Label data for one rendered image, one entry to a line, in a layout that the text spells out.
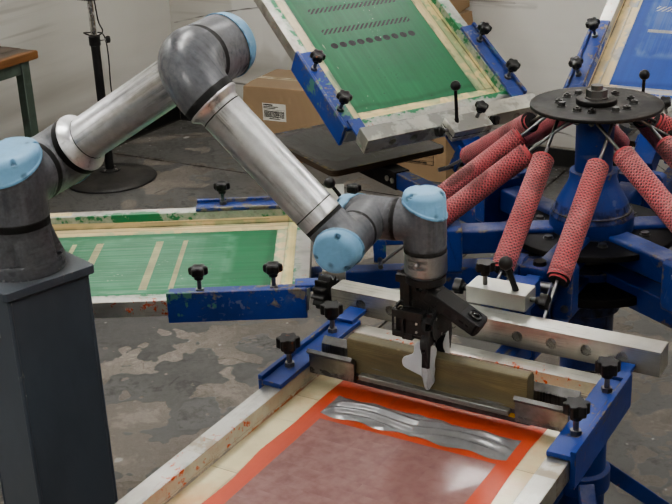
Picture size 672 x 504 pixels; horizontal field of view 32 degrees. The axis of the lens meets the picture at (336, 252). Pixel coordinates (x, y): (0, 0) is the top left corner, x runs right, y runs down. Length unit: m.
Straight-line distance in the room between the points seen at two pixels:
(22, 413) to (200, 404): 1.95
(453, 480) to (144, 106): 0.84
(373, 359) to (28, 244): 0.66
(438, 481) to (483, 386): 0.22
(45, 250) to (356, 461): 0.68
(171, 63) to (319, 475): 0.71
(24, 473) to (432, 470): 0.83
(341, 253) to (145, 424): 2.30
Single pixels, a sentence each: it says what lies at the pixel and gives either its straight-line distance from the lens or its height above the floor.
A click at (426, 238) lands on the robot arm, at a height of 1.29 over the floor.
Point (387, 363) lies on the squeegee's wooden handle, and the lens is 2.16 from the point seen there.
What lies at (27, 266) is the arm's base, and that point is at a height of 1.23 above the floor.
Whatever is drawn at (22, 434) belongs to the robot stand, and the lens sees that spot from 2.32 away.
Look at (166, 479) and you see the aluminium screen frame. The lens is 1.94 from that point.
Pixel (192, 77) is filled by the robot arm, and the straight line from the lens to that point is 1.92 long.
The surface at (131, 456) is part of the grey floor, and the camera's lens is 3.93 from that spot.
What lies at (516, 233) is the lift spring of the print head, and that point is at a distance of 2.52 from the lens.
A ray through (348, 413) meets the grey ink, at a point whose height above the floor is 0.96.
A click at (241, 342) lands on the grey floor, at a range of 4.58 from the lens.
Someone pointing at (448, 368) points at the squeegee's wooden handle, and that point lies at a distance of 2.10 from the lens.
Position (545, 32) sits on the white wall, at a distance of 6.33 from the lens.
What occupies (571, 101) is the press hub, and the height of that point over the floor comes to 1.31.
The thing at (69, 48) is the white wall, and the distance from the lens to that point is 6.86.
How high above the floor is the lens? 2.03
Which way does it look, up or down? 22 degrees down
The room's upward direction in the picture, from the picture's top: 3 degrees counter-clockwise
